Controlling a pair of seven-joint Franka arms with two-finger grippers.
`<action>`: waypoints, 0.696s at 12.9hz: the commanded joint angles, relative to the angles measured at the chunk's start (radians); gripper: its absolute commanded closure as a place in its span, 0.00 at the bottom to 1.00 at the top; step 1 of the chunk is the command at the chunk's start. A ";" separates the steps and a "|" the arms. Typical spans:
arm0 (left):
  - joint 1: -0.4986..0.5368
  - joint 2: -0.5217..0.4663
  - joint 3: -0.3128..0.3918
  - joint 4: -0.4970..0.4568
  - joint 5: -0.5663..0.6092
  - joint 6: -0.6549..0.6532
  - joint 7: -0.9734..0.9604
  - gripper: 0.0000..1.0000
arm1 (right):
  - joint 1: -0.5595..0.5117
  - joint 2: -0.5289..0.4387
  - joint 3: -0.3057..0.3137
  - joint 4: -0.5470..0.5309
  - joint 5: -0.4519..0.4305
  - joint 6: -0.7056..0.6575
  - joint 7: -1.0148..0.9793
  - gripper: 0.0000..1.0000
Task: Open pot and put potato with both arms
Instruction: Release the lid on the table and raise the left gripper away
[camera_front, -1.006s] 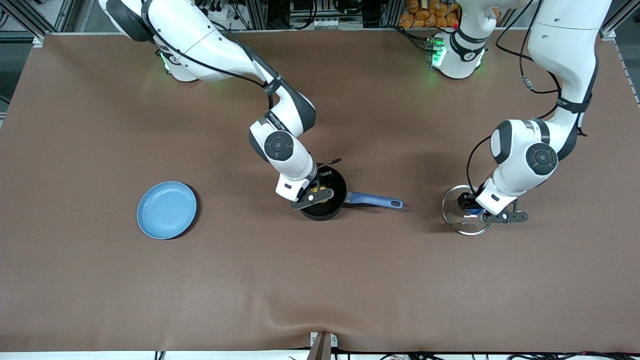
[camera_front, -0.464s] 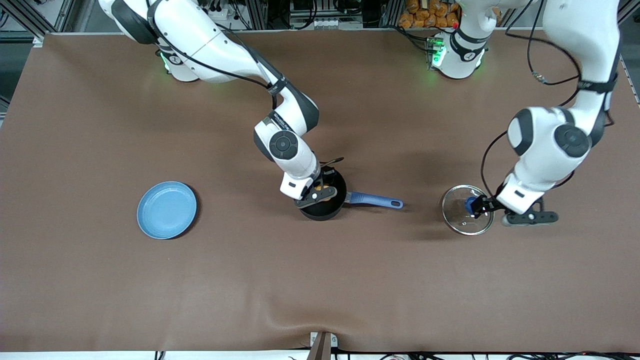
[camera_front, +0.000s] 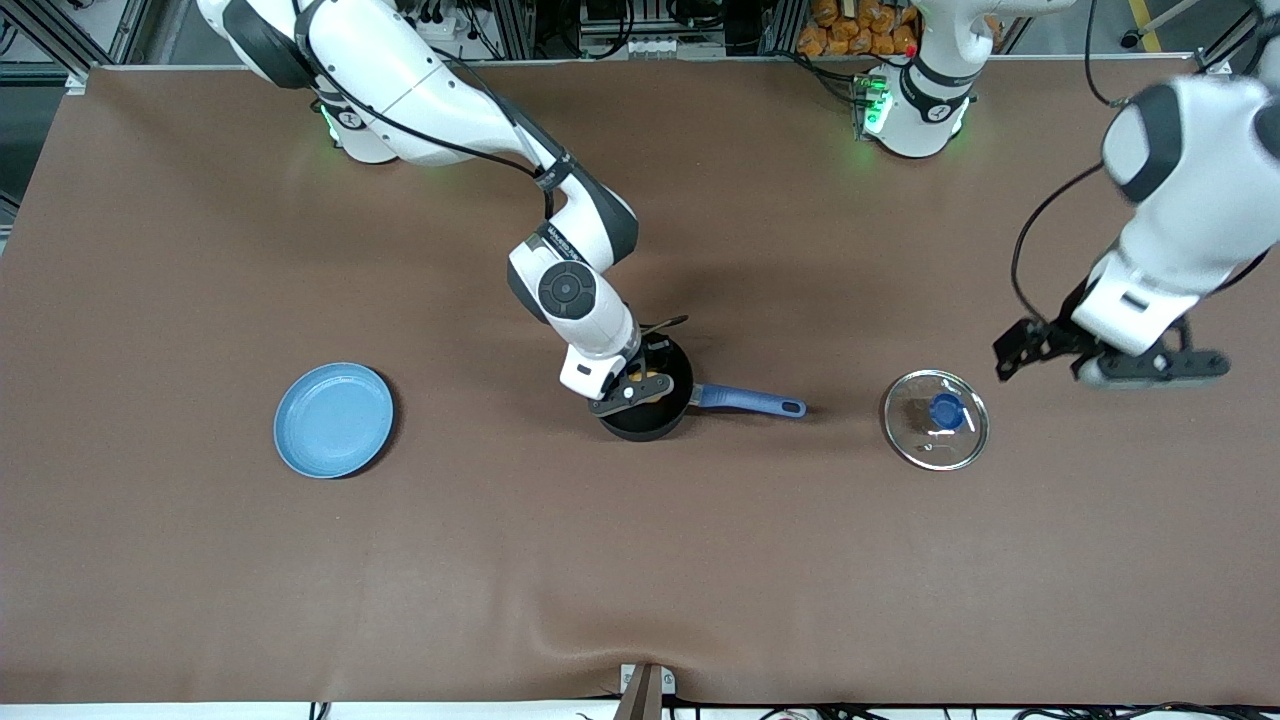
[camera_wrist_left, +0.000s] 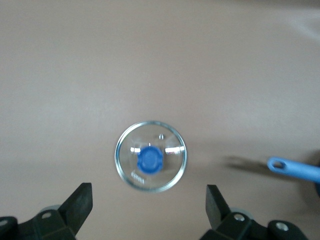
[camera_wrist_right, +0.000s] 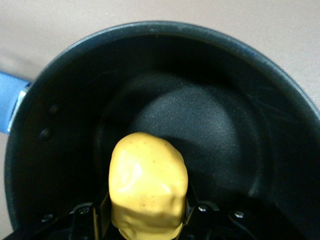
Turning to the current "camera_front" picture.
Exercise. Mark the glass lid blue knob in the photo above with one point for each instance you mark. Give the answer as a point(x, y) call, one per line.
point(945, 410)

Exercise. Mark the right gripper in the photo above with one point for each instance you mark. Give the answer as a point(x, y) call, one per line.
point(657, 357)

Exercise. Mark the bag of orange items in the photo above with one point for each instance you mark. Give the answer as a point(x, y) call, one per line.
point(860, 30)

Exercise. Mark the metal clamp bracket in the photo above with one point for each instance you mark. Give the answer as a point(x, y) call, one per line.
point(645, 690)

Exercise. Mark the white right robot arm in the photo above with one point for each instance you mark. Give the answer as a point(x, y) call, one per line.
point(420, 90)

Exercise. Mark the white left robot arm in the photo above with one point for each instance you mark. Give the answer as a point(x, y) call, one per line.
point(1200, 170)

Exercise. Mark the yellow potato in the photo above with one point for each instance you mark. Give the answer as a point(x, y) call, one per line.
point(660, 392)

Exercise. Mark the blue plate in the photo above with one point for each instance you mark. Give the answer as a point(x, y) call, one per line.
point(335, 420)

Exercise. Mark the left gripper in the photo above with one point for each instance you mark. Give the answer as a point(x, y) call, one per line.
point(1052, 339)

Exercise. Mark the white power strip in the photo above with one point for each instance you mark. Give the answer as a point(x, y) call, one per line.
point(635, 46)

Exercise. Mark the brown table mat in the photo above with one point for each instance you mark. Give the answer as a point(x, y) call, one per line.
point(640, 560)

